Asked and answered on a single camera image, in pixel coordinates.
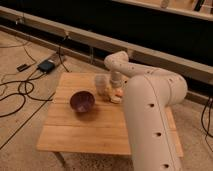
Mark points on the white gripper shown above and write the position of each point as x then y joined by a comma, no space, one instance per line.
116,80

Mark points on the orange pepper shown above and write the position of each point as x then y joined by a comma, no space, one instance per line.
119,92

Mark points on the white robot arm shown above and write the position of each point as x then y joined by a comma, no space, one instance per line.
149,90

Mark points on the purple ceramic bowl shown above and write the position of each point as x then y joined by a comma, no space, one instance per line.
82,101

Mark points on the clear plastic cup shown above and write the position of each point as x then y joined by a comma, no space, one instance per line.
100,83

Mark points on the small white block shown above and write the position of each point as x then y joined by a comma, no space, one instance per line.
115,100

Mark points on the wooden table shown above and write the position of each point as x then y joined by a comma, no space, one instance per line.
100,131

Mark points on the black power adapter box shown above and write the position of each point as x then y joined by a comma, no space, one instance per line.
46,66

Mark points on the long wooden beam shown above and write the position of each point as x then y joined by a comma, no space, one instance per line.
188,68

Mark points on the small black device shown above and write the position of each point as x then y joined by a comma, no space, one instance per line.
22,67

